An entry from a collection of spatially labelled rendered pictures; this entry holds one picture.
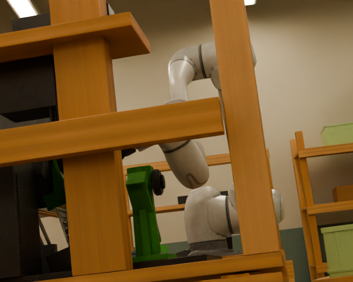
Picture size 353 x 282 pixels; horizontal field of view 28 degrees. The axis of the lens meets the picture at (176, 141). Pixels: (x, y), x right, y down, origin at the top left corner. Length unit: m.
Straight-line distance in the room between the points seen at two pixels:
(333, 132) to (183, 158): 5.36
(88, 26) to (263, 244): 0.72
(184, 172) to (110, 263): 0.50
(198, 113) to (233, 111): 0.10
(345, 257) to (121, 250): 0.95
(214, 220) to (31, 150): 1.10
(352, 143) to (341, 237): 4.97
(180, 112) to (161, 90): 6.27
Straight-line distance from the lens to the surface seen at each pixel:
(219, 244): 2.77
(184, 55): 2.63
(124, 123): 1.78
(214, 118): 1.74
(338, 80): 8.18
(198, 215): 2.76
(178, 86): 2.45
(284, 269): 2.29
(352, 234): 2.48
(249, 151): 1.77
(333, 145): 7.38
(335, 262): 2.49
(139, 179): 1.93
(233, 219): 2.74
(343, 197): 7.41
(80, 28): 1.89
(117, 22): 1.86
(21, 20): 2.05
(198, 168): 2.19
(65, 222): 2.12
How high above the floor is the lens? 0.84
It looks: 11 degrees up
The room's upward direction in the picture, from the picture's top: 7 degrees counter-clockwise
